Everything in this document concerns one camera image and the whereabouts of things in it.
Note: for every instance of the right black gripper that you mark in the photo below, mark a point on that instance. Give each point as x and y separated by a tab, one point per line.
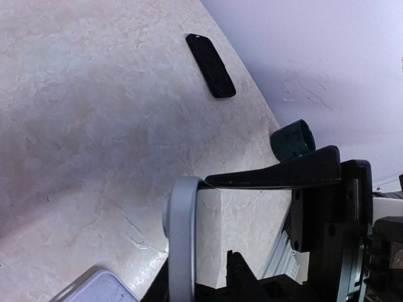
331	216

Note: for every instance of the lilac phone case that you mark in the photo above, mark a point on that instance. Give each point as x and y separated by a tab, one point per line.
96	284

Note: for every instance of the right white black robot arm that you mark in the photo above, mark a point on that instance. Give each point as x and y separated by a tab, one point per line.
383	259

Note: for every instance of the black phone case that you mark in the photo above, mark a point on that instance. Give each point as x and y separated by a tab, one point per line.
211	66

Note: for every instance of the black cup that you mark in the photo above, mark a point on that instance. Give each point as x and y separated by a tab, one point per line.
293	140

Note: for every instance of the front aluminium rail base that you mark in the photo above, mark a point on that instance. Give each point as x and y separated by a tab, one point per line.
284	260

